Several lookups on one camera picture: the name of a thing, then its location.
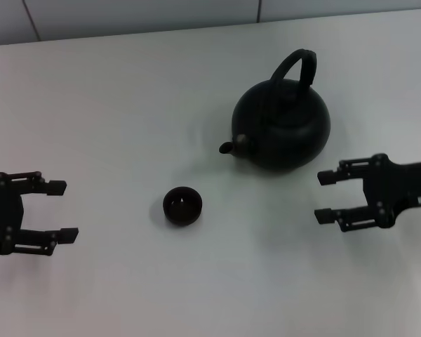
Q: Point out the small black teacup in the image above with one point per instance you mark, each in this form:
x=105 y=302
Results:
x=182 y=207

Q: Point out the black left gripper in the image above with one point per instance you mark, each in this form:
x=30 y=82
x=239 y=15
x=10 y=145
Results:
x=3 y=214

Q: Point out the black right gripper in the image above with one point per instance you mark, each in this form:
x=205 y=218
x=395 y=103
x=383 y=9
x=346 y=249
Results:
x=403 y=189

